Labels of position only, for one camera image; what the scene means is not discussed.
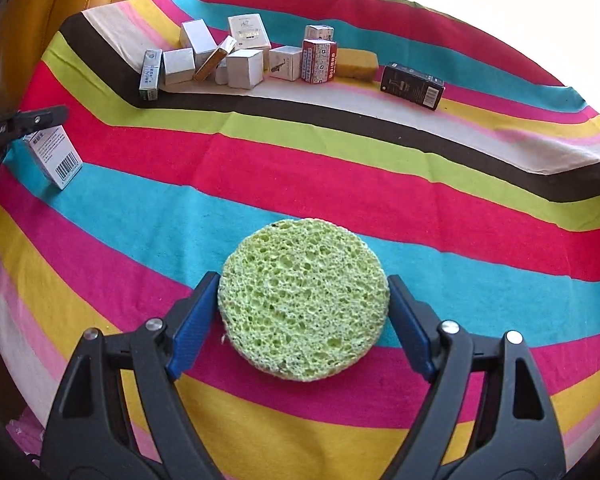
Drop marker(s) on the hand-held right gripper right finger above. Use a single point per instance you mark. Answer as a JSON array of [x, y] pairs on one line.
[[412, 330]]

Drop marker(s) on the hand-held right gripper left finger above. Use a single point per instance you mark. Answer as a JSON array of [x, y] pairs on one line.
[[195, 330]]

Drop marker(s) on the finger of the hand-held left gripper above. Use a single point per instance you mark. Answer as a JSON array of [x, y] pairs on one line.
[[40, 120]]

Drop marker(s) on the white printed medicine box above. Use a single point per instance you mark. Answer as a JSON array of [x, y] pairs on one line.
[[55, 157]]

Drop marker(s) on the round green sponge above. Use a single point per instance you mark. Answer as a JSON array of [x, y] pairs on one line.
[[305, 300]]

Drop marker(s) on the white teal slim box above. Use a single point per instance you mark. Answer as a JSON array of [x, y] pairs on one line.
[[150, 75]]

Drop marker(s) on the white box with dark label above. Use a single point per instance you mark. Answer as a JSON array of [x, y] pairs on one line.
[[249, 35]]

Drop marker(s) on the red white patterned box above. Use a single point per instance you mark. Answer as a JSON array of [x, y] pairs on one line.
[[319, 61]]

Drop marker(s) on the yellow sofa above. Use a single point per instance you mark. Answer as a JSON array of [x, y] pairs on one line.
[[55, 0]]

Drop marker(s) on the striped colourful tablecloth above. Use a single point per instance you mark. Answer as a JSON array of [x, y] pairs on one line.
[[330, 175]]

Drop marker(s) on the brown gold slim box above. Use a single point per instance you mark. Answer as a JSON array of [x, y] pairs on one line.
[[214, 60]]

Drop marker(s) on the pink quilt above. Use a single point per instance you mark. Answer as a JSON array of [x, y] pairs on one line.
[[25, 435]]

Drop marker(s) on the white box with black picture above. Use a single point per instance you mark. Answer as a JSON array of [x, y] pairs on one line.
[[286, 62]]

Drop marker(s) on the yellow sponge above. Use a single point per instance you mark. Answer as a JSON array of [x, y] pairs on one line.
[[356, 62]]

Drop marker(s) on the small white red-print box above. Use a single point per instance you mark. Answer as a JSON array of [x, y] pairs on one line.
[[319, 32]]

